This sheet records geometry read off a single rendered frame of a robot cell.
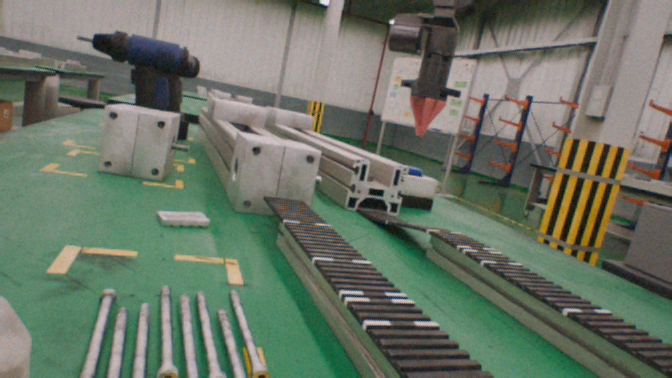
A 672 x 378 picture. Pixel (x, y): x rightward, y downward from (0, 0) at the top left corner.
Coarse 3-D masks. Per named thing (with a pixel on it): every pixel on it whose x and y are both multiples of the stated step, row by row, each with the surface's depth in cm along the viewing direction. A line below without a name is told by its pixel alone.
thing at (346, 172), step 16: (272, 128) 127; (288, 128) 117; (320, 144) 87; (336, 144) 98; (320, 160) 85; (336, 160) 81; (352, 160) 71; (368, 160) 71; (384, 160) 77; (320, 176) 84; (336, 176) 77; (352, 176) 71; (368, 176) 76; (384, 176) 76; (400, 176) 74; (336, 192) 76; (352, 192) 72; (368, 192) 72; (384, 192) 73; (352, 208) 72; (368, 208) 74; (384, 208) 75
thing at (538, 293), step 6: (528, 288) 38; (534, 288) 39; (540, 288) 39; (546, 288) 39; (534, 294) 38; (540, 294) 37; (546, 294) 38; (552, 294) 38; (558, 294) 38; (564, 294) 39; (570, 294) 39; (576, 294) 40
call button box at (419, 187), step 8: (408, 176) 84; (416, 176) 86; (424, 176) 88; (408, 184) 84; (416, 184) 84; (424, 184) 85; (432, 184) 86; (400, 192) 84; (408, 192) 84; (416, 192) 85; (424, 192) 85; (432, 192) 86; (408, 200) 85; (416, 200) 85; (424, 200) 86; (432, 200) 87; (424, 208) 86
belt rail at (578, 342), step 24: (432, 240) 53; (456, 264) 49; (480, 288) 45; (504, 288) 42; (528, 312) 39; (552, 312) 37; (552, 336) 36; (576, 336) 35; (576, 360) 34; (600, 360) 32; (624, 360) 31
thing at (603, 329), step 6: (582, 324) 33; (588, 324) 33; (594, 324) 33; (600, 324) 33; (606, 324) 33; (612, 324) 34; (618, 324) 34; (624, 324) 34; (630, 324) 35; (594, 330) 32; (600, 330) 32; (606, 330) 32; (612, 330) 32; (618, 330) 33; (624, 330) 33; (630, 330) 33; (636, 330) 33; (642, 330) 34; (600, 336) 32; (606, 336) 32
